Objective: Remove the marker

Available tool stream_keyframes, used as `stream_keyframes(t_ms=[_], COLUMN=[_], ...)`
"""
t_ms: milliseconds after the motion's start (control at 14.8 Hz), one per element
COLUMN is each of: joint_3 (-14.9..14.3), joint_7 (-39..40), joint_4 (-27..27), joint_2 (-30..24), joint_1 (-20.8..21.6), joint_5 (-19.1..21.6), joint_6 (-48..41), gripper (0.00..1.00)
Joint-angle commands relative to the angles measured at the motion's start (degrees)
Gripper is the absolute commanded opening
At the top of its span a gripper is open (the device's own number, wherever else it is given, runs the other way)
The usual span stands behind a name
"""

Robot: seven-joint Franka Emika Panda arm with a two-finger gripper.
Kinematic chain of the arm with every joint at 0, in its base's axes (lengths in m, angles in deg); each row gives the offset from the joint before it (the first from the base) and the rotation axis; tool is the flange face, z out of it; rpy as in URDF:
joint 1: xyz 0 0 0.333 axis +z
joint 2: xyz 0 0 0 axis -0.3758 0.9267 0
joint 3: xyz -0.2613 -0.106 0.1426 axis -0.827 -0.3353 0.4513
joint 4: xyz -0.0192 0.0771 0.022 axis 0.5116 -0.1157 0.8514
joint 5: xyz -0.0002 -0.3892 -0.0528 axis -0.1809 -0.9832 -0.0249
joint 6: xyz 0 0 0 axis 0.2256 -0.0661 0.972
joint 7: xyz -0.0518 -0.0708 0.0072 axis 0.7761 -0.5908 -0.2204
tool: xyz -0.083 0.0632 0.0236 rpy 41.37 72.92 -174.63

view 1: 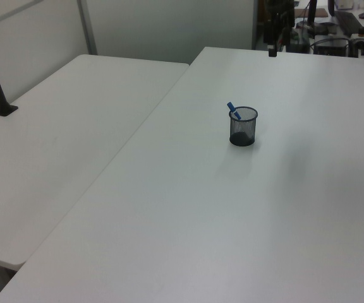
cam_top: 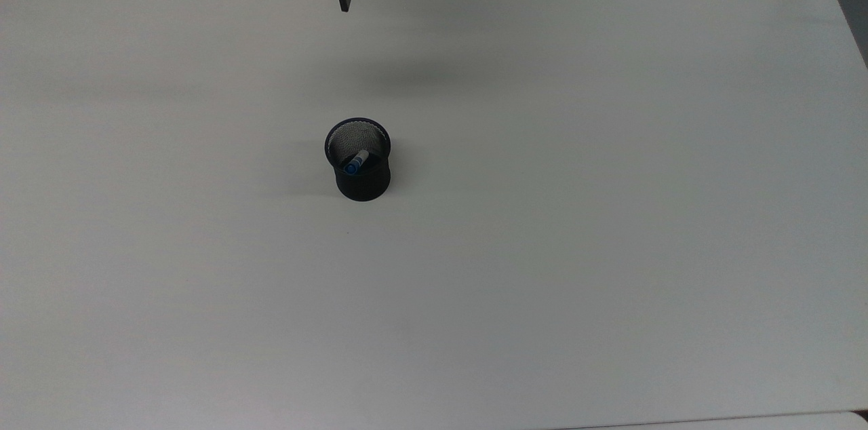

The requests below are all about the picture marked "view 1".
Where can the black keyboard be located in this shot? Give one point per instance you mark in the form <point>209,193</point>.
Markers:
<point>348,19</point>

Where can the white device with black knob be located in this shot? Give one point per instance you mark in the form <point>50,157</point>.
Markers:
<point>360,38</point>

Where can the black mesh pen cup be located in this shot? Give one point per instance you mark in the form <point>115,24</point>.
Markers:
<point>243,134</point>

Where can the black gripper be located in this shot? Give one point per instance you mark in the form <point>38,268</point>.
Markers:
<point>278,11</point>

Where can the grey metal partition post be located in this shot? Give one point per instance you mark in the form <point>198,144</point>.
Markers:
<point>87,25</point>

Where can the blue capped marker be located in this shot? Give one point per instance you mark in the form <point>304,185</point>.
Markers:
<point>232,110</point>

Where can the black monitor stand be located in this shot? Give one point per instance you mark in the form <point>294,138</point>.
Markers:
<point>311,19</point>

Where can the white side table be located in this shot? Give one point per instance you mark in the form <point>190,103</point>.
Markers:
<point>58,142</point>

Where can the black electronics box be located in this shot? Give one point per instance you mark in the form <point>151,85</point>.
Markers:
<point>330,44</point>

